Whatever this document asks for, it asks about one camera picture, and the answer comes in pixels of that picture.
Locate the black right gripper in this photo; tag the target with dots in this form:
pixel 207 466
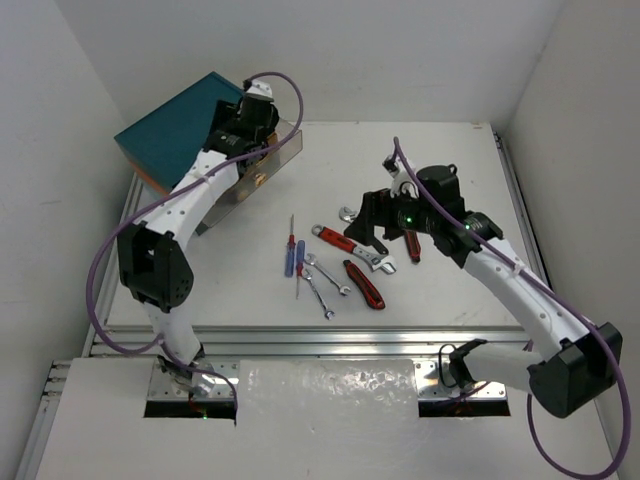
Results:
pixel 377 210

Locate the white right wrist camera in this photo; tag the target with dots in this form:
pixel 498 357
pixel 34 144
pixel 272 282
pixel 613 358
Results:
pixel 402 184

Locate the blue handled screwdriver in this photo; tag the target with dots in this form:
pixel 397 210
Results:
pixel 295 255

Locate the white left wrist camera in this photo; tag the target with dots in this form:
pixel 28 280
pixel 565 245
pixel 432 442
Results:
pixel 258 90

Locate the teal drawer organizer box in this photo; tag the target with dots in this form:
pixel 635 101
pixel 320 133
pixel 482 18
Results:
pixel 162 145

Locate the red handled adjustable wrench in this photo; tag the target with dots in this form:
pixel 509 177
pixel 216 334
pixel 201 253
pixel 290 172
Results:
pixel 375 261

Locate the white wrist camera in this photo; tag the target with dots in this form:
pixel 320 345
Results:
pixel 402 184
pixel 258 90

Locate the long blue red screwdriver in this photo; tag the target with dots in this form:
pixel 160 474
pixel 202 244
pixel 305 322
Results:
pixel 291 235

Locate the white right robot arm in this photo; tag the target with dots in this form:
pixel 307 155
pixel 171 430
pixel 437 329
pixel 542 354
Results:
pixel 571 364

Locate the black handled adjustable wrench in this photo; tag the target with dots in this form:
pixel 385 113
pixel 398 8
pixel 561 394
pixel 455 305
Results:
pixel 348 215

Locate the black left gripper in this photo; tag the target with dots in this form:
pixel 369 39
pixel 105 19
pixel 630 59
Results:
pixel 265 117

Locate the red black utility knife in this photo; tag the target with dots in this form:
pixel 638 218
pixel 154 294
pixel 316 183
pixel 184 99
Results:
pixel 372 297
pixel 413 246

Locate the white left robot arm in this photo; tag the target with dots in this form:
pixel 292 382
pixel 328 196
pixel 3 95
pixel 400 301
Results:
pixel 151 252

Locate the aluminium table edge rail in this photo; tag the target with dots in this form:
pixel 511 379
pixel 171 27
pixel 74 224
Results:
pixel 345 342

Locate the white foam cover panel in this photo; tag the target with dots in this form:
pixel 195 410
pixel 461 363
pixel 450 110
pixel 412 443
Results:
pixel 333 391

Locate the small silver open-end wrench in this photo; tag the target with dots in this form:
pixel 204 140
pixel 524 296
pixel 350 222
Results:
pixel 327 312

